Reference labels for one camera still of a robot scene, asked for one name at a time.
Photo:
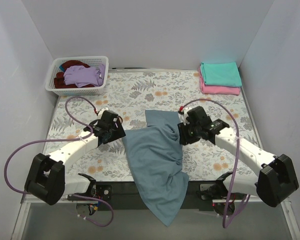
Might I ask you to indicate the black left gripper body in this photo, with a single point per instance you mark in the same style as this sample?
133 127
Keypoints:
117 132

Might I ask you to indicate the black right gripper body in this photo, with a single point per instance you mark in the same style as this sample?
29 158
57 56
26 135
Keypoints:
184 135

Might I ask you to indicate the blue-grey t-shirt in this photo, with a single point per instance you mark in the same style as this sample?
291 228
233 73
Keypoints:
155 159

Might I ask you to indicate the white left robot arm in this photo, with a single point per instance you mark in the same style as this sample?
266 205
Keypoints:
47 179

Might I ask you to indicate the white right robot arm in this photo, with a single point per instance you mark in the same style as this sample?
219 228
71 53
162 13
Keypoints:
274 177

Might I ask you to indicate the folded pink t-shirt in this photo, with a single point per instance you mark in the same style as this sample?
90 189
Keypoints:
214 89

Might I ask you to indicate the floral patterned table mat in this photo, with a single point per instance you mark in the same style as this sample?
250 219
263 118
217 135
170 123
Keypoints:
131 93

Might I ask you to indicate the lilac t-shirt in basket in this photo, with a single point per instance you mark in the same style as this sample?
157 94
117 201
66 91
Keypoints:
82 76

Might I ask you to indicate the folded teal t-shirt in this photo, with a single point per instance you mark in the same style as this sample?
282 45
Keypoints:
221 74

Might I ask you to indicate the dark red garment in basket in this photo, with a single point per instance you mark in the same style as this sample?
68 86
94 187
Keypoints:
59 81

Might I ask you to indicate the teal garment in basket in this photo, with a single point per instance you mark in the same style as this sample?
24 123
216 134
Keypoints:
61 68

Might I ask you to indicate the white plastic laundry basket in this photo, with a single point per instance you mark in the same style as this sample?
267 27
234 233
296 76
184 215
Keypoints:
92 61

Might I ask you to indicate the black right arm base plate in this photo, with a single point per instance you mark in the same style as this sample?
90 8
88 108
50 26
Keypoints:
212 191

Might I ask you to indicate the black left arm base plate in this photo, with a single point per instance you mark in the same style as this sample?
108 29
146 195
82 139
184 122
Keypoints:
101 191

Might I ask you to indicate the aluminium front frame rail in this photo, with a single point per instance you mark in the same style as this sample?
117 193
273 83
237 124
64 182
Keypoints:
27 198

